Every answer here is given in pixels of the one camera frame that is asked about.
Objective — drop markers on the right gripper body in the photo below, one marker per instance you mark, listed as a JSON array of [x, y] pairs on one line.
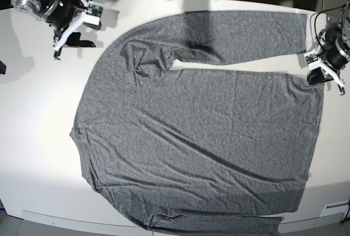
[[59, 14]]

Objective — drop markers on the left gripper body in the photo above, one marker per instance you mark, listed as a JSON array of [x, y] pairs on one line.
[[323, 64]]

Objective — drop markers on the grey heather long-sleeve shirt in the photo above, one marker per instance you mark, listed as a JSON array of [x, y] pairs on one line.
[[200, 152]]

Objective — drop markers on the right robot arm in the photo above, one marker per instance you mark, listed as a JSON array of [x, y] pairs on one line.
[[37, 9]]

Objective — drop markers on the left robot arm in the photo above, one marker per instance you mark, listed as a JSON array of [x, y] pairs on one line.
[[331, 53]]

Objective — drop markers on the white label sticker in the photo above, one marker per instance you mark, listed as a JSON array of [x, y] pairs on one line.
[[335, 208]]

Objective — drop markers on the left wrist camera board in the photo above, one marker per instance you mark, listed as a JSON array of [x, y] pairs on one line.
[[310, 59]]

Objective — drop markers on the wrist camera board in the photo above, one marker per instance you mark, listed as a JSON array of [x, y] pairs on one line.
[[95, 9], [310, 59]]

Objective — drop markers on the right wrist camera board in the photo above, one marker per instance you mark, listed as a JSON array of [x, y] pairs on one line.
[[95, 9]]

